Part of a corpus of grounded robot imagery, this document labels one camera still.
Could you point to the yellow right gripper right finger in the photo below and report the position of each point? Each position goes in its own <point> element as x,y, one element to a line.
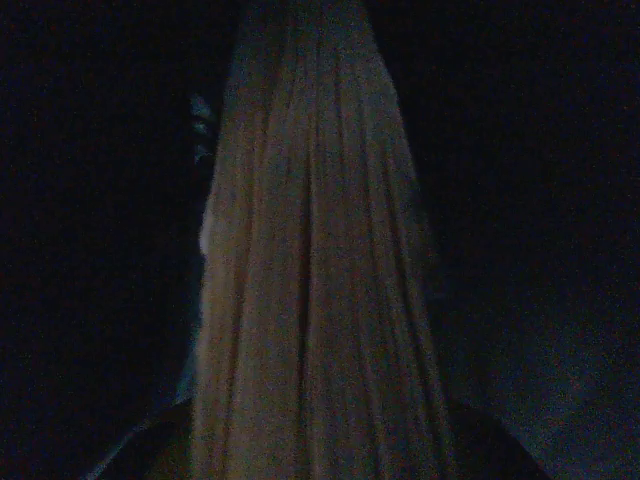
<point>490,450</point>

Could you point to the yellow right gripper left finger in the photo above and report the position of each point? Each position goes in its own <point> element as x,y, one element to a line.
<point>150,450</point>

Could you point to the dark blue book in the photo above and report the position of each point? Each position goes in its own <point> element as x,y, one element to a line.
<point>320,250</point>

